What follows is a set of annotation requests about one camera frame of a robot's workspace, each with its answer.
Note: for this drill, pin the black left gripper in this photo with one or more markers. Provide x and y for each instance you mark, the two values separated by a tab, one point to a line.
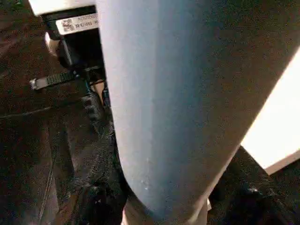
79	47

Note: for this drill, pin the white plastic table leg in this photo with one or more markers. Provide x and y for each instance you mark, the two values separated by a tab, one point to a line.
187	93

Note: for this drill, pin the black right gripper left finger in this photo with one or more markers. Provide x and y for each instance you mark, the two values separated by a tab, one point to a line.
98	187

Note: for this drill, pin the white plastic table top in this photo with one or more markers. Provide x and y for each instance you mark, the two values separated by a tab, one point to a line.
276	126

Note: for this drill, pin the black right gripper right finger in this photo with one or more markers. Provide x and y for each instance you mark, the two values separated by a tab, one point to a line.
253	197

